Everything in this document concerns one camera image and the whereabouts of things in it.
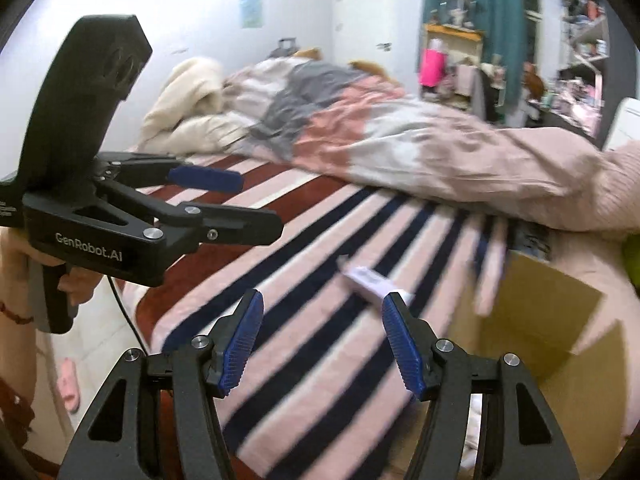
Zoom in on dark chair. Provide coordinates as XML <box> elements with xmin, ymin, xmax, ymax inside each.
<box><xmin>472</xmin><ymin>67</ymin><xmax>501</xmax><ymax>123</ymax></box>

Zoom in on white bed headboard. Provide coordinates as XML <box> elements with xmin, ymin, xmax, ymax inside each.
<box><xmin>602</xmin><ymin>97</ymin><xmax>640</xmax><ymax>153</ymax></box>

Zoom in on beige quilt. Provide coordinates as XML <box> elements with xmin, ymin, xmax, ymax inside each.
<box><xmin>165</xmin><ymin>114</ymin><xmax>251</xmax><ymax>155</ymax></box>

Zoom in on green plush pillow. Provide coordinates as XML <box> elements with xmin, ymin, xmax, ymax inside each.
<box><xmin>622</xmin><ymin>239</ymin><xmax>640</xmax><ymax>287</ymax></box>

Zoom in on pink gift bag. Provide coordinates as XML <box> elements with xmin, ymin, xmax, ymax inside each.
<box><xmin>419</xmin><ymin>47</ymin><xmax>446</xmax><ymax>88</ymax></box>

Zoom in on pink slipper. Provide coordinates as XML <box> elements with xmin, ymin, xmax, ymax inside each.
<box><xmin>56</xmin><ymin>357</ymin><xmax>81</xmax><ymax>413</ymax></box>

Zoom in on blue wall poster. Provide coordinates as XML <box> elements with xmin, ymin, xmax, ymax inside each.
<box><xmin>240</xmin><ymin>0</ymin><xmax>264</xmax><ymax>28</ymax></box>

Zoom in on black cable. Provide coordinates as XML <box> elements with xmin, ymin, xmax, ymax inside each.
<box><xmin>106</xmin><ymin>274</ymin><xmax>151</xmax><ymax>358</ymax></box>

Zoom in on pink grey patterned duvet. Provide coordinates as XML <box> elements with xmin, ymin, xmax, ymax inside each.
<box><xmin>222</xmin><ymin>57</ymin><xmax>640</xmax><ymax>233</ymax></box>

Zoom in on teal curtain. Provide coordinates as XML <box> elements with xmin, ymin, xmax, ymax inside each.
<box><xmin>417</xmin><ymin>0</ymin><xmax>526</xmax><ymax>126</ymax></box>

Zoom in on brown cardboard box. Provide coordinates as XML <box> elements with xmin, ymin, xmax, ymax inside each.
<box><xmin>445</xmin><ymin>220</ymin><xmax>640</xmax><ymax>480</ymax></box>

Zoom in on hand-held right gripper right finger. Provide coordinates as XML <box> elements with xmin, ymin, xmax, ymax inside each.
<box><xmin>381</xmin><ymin>291</ymin><xmax>581</xmax><ymax>480</ymax></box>

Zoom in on cream fleece blanket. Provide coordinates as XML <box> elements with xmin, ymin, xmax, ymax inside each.
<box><xmin>142</xmin><ymin>57</ymin><xmax>226</xmax><ymax>146</ymax></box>

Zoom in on striped fleece blanket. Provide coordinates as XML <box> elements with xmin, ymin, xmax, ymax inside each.
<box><xmin>120</xmin><ymin>152</ymin><xmax>556</xmax><ymax>480</ymax></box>

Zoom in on glass display case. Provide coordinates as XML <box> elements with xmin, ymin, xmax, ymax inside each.
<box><xmin>439</xmin><ymin>0</ymin><xmax>476</xmax><ymax>28</ymax></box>

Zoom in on person's left forearm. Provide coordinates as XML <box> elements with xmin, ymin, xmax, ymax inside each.
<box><xmin>0</xmin><ymin>310</ymin><xmax>51</xmax><ymax>391</ymax></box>

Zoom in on dark suitcase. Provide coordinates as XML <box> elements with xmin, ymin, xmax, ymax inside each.
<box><xmin>267</xmin><ymin>37</ymin><xmax>296</xmax><ymax>59</ymax></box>

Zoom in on yellow shelf unit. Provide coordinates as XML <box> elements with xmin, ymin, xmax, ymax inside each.
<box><xmin>422</xmin><ymin>22</ymin><xmax>486</xmax><ymax>101</ymax></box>

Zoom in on grey bookshelf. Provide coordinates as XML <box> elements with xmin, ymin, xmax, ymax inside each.
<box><xmin>557</xmin><ymin>0</ymin><xmax>613</xmax><ymax>141</ymax></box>

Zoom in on purple rectangular box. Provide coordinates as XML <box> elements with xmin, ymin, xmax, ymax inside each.
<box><xmin>337</xmin><ymin>255</ymin><xmax>417</xmax><ymax>307</ymax></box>

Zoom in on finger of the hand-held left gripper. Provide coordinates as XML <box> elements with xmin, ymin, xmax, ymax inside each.
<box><xmin>100</xmin><ymin>180</ymin><xmax>284</xmax><ymax>248</ymax></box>
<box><xmin>92</xmin><ymin>152</ymin><xmax>245</xmax><ymax>194</ymax></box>

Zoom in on dark desk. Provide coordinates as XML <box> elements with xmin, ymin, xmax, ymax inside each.
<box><xmin>525</xmin><ymin>95</ymin><xmax>601</xmax><ymax>136</ymax></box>

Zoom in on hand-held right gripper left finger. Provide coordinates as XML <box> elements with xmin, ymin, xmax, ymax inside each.
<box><xmin>57</xmin><ymin>288</ymin><xmax>266</xmax><ymax>480</ymax></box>

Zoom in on white door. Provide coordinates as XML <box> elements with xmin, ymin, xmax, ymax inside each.
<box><xmin>332</xmin><ymin>0</ymin><xmax>396</xmax><ymax>68</ymax></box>

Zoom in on person's left hand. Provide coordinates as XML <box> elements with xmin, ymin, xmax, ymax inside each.
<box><xmin>0</xmin><ymin>227</ymin><xmax>104</xmax><ymax>328</ymax></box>

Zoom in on brown round vase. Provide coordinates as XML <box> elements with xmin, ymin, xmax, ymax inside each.
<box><xmin>522</xmin><ymin>62</ymin><xmax>546</xmax><ymax>101</ymax></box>

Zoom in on red string bracelet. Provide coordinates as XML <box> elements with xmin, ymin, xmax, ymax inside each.
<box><xmin>0</xmin><ymin>301</ymin><xmax>35</xmax><ymax>325</ymax></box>

